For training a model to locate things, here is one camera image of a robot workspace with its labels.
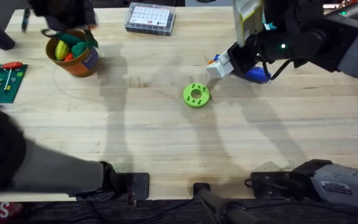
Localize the blue electric screwdriver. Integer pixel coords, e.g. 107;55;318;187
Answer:
213;53;272;84

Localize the right wrist upright plate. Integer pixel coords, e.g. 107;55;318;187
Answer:
232;0;264;48

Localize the green disc with holes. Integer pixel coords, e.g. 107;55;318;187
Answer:
183;82;211;110

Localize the dark pen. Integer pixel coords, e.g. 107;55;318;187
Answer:
21;6;31;34

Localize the orange tub with toys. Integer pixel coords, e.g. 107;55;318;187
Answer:
45;29;100;78

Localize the clear plastic parts box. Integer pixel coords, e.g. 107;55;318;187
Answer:
124;2;177;37

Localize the green board with blocks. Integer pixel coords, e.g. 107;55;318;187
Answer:
0;63;29;109

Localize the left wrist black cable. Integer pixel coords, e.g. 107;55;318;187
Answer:
40;28;59;39

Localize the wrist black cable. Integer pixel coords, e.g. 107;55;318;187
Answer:
261;58;292;82
40;28;59;39

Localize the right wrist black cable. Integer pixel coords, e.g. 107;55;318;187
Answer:
261;58;292;82

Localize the red handled screwdriver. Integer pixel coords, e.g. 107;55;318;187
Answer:
1;61;24;91

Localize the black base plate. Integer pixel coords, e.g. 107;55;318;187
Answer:
116;172;150;201
249;170;292;200

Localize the black camera pole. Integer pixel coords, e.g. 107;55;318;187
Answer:
192;182;260;224

